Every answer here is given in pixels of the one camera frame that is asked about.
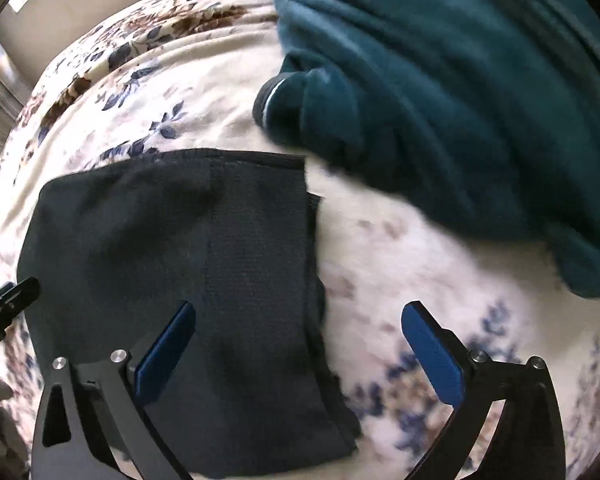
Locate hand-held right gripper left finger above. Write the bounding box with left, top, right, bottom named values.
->
left=30, top=301, right=197, bottom=480

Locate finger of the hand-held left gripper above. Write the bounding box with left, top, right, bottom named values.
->
left=0, top=277, right=42, bottom=356

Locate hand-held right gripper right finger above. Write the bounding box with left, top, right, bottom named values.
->
left=401, top=301, right=566, bottom=480

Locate black knit garment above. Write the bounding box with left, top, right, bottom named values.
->
left=16, top=148, right=363, bottom=478

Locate floral fleece blanket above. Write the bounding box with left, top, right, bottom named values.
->
left=0, top=0, right=600, bottom=480

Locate teal fleece garment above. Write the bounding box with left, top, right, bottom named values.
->
left=245, top=0, right=600, bottom=301

